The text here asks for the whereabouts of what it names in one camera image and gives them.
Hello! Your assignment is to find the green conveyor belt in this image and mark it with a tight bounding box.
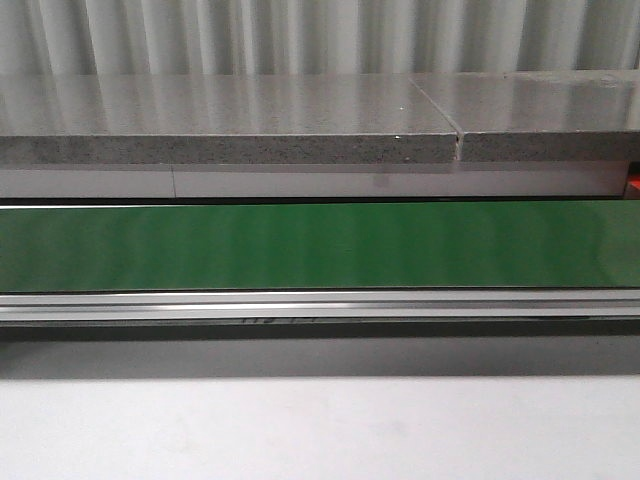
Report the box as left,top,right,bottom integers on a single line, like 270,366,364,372
1,200,639,325

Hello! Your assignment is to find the pleated grey curtain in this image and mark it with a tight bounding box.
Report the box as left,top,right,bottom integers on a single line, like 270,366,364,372
1,1,639,75

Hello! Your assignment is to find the grey stone counter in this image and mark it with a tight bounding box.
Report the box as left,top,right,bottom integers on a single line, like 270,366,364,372
0,69,640,200

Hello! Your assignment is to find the red plastic tray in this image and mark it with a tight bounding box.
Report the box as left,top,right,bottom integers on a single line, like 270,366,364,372
624,173,640,200

